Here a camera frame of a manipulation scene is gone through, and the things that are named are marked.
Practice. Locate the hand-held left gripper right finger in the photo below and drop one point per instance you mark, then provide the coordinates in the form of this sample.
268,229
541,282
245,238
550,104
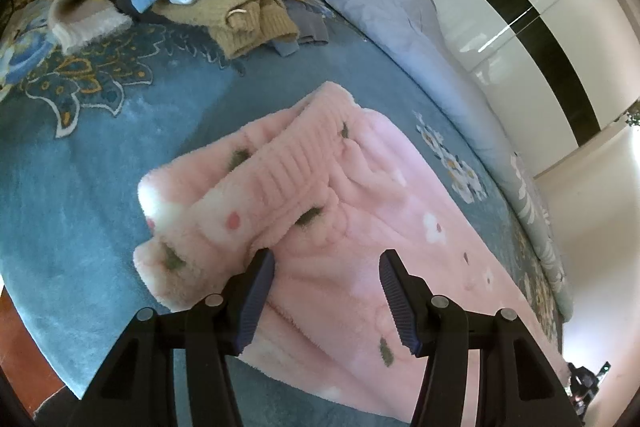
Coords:
397,294

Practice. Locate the pink fleece pants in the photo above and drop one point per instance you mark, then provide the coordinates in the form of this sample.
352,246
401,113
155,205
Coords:
350,227

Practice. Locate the beige fleece garment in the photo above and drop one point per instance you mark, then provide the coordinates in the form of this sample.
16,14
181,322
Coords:
85,14

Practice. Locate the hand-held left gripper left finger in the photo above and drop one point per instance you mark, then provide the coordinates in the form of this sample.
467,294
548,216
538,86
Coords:
257,289

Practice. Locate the grey floral quilt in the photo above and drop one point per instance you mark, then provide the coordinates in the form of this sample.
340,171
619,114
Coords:
440,72

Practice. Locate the white wardrobe with black stripe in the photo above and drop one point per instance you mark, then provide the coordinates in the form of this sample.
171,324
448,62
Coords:
520,7

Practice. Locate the dark object on floor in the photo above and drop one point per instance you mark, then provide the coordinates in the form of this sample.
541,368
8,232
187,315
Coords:
585,382

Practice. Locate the tan knit sweater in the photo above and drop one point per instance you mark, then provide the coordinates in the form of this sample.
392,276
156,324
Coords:
240,7

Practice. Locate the blue floral blanket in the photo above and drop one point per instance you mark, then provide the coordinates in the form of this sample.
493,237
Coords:
125,147

